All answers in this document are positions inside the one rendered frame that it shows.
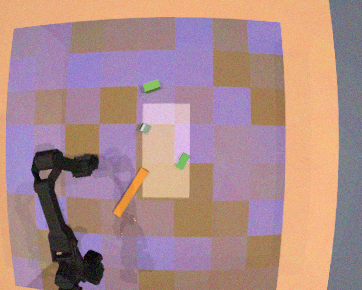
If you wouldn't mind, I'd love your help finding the orange bar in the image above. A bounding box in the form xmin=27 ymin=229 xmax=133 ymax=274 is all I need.
xmin=114 ymin=168 xmax=148 ymax=217

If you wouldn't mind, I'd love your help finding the green rectangular block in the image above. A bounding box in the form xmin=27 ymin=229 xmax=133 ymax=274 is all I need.
xmin=176 ymin=152 xmax=190 ymax=170
xmin=143 ymin=79 xmax=161 ymax=93

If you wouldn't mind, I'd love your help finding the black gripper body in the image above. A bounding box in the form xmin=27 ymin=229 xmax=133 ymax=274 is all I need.
xmin=58 ymin=249 xmax=103 ymax=290

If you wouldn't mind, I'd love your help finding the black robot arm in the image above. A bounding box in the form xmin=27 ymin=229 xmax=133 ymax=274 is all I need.
xmin=31 ymin=149 xmax=105 ymax=289

